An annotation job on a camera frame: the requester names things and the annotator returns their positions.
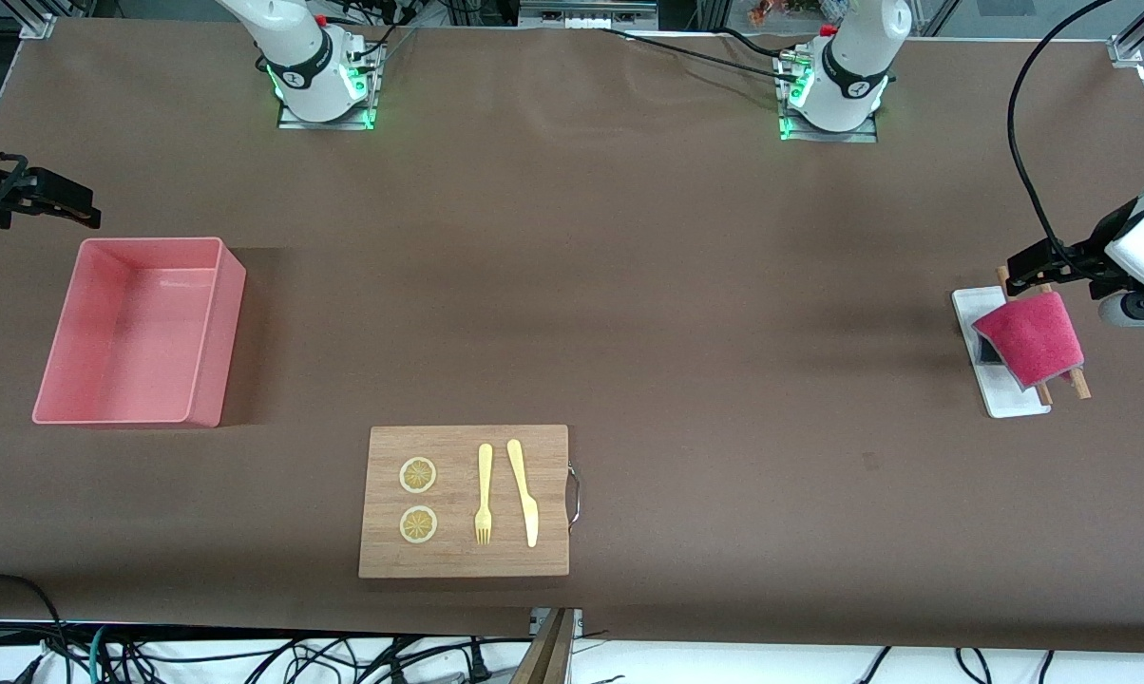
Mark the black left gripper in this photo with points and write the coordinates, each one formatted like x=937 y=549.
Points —
x=1081 y=255

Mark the pink and grey cloth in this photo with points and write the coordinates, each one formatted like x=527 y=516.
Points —
x=1033 y=337

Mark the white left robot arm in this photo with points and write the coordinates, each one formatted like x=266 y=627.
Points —
x=857 y=57

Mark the white rack base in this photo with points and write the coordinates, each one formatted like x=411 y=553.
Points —
x=1004 y=399

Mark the pink plastic bin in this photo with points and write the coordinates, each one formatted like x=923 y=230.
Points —
x=125 y=332

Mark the lemon slice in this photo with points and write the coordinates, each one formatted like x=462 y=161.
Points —
x=418 y=475
x=418 y=524

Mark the yellow plastic fork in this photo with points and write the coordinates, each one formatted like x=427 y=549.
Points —
x=485 y=475

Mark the grey power strip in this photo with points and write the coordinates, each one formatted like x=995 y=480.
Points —
x=586 y=14

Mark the wooden cutting board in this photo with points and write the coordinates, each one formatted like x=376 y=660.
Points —
x=458 y=560

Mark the yellow plastic knife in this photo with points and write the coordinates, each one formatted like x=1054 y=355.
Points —
x=524 y=494

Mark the wooden plank piece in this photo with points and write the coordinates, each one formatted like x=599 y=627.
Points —
x=545 y=655

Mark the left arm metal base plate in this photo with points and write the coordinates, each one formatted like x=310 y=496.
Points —
x=867 y=136

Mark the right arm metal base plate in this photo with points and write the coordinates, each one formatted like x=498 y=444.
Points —
x=292 y=122

